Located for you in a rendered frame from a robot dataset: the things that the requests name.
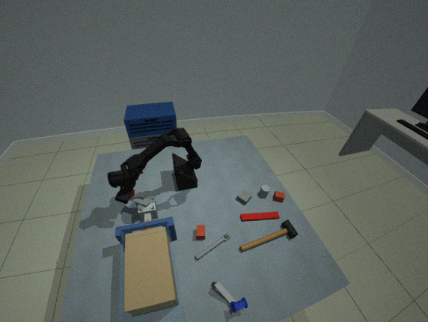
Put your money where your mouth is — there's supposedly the red flat bar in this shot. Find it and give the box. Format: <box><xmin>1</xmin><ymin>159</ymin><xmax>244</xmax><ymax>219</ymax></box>
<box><xmin>240</xmin><ymin>212</ymin><xmax>280</xmax><ymax>221</ymax></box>

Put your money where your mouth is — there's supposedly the mallet with wooden handle and black head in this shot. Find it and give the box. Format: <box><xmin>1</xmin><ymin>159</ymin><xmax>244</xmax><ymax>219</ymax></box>
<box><xmin>240</xmin><ymin>220</ymin><xmax>298</xmax><ymax>251</ymax></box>

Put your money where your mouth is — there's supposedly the grey cylinder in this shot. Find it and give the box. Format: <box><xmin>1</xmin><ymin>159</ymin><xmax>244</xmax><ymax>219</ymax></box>
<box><xmin>259</xmin><ymin>184</ymin><xmax>270</xmax><ymax>198</ymax></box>

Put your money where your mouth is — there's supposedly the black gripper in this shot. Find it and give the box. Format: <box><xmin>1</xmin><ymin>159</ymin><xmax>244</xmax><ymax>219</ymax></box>
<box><xmin>115</xmin><ymin>181</ymin><xmax>136</xmax><ymax>204</ymax></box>

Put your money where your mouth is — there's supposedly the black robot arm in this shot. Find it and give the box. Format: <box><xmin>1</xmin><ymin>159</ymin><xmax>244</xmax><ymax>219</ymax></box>
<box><xmin>107</xmin><ymin>127</ymin><xmax>202</xmax><ymax>189</ymax></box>

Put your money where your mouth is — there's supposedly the small red block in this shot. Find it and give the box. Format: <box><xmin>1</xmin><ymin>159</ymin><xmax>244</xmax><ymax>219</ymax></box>
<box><xmin>197</xmin><ymin>225</ymin><xmax>205</xmax><ymax>240</ymax></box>
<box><xmin>273</xmin><ymin>191</ymin><xmax>285</xmax><ymax>202</ymax></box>

